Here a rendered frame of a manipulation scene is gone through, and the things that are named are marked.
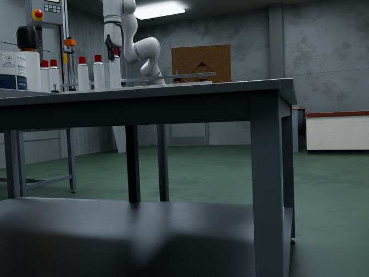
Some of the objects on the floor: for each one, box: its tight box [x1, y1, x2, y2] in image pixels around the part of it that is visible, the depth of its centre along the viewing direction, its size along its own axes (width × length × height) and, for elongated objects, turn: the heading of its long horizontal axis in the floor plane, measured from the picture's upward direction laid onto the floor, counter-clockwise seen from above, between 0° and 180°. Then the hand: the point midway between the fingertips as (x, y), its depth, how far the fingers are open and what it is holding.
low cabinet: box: [306, 110, 369, 154], centre depth 722 cm, size 161×203×75 cm
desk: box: [281, 107, 307, 152], centre depth 798 cm, size 81×157×88 cm
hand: (114, 56), depth 177 cm, fingers closed on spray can, 5 cm apart
